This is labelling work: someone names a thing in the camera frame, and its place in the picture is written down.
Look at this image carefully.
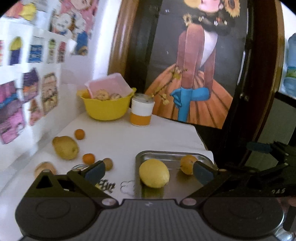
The yellow plastic bowl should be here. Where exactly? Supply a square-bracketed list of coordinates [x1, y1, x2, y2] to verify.
[76, 88, 137, 121]

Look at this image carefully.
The metal tray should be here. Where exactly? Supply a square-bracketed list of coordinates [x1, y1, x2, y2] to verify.
[134, 151, 217, 202]

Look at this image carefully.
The framed lady painting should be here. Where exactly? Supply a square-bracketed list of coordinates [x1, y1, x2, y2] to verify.
[108, 1, 284, 148]

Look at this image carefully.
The blue water bottle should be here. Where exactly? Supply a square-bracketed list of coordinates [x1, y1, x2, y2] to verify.
[283, 33, 296, 97]

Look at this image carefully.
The striped melon in bowl left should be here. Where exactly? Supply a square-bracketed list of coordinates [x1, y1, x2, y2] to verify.
[94, 89, 110, 101]

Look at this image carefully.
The striped melon in bowl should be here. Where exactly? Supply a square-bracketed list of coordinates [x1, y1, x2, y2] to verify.
[94, 89, 110, 101]
[110, 93, 122, 100]

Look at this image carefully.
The striped pepino melon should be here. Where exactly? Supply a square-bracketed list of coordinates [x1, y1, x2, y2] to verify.
[34, 162, 57, 178]

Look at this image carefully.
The yellow-green pear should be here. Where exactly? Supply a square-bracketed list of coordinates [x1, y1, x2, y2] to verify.
[52, 136, 79, 160]

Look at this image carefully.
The striped melon in bowl right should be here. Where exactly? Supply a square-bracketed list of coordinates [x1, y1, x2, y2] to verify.
[110, 93, 122, 100]

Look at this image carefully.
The small orange tangerine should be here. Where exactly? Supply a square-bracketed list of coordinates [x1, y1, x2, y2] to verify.
[74, 129, 85, 140]
[82, 153, 95, 165]

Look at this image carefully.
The white orange cup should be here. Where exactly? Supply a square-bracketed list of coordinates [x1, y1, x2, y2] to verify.
[129, 93, 154, 126]

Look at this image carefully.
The white printed table cloth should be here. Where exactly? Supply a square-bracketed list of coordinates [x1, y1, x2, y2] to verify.
[0, 108, 215, 241]

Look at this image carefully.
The yellow lemon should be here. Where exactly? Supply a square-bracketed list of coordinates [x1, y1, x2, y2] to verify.
[139, 159, 170, 189]

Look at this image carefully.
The brown kiwi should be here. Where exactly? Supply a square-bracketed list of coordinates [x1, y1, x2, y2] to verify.
[102, 158, 113, 171]

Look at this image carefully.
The orange in tray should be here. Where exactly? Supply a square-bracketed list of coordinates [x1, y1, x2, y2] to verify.
[180, 155, 198, 175]

